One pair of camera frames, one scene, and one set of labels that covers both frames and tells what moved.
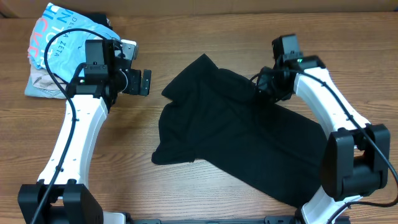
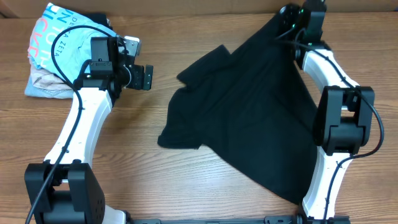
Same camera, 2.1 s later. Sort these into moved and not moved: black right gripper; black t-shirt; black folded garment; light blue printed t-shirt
Moved: black t-shirt; black right gripper
Not moved: light blue printed t-shirt; black folded garment
